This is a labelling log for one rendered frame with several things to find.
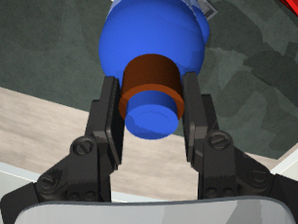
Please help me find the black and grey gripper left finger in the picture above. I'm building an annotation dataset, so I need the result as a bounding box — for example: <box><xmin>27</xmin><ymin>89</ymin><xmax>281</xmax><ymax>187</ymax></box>
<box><xmin>0</xmin><ymin>76</ymin><xmax>125</xmax><ymax>224</ymax></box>

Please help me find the grey rectangular tray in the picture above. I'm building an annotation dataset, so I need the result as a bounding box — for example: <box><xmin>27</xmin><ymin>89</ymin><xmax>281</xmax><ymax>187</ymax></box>
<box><xmin>198</xmin><ymin>0</ymin><xmax>218</xmax><ymax>21</ymax></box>

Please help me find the blue bottle with brown band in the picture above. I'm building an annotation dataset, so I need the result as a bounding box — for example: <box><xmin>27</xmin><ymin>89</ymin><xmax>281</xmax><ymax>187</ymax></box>
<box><xmin>190</xmin><ymin>0</ymin><xmax>209</xmax><ymax>44</ymax></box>

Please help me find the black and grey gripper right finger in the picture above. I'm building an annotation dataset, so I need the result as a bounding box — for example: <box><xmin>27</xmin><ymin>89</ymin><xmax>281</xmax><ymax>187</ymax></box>
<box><xmin>182</xmin><ymin>71</ymin><xmax>298</xmax><ymax>224</ymax></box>

